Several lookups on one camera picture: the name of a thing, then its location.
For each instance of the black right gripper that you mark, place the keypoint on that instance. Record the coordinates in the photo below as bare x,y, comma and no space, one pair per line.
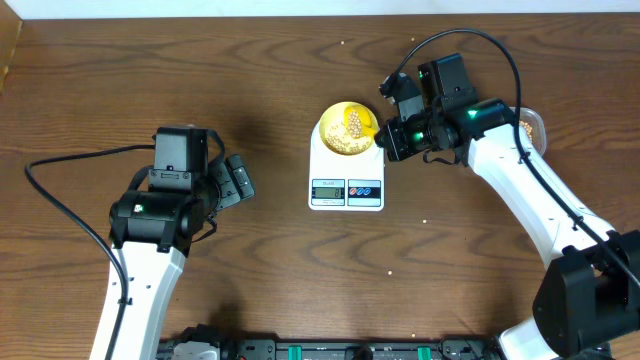
396,148

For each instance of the yellow measuring scoop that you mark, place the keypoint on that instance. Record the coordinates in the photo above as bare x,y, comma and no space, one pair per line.
369,124

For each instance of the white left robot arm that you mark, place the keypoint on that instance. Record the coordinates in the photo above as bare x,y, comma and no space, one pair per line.
152,233

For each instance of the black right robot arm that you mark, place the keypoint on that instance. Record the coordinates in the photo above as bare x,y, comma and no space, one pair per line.
590,292

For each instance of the clear plastic container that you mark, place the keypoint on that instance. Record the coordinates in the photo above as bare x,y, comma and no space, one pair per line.
540,141

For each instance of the yellow bowl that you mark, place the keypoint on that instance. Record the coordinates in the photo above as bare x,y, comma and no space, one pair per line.
335,114

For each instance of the white kitchen scale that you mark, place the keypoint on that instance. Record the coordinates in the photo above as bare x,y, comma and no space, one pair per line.
345,182

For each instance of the soybeans in scoop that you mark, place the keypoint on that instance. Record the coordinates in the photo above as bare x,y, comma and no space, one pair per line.
354,125

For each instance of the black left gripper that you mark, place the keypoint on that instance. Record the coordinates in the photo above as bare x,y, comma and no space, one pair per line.
231,193

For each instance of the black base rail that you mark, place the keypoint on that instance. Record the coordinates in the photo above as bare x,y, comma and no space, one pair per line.
204,342

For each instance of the pile of soybeans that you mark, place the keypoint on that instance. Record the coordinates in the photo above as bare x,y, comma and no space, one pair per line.
528,128

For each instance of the soybeans in yellow bowl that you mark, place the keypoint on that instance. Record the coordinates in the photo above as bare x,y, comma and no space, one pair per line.
339,141

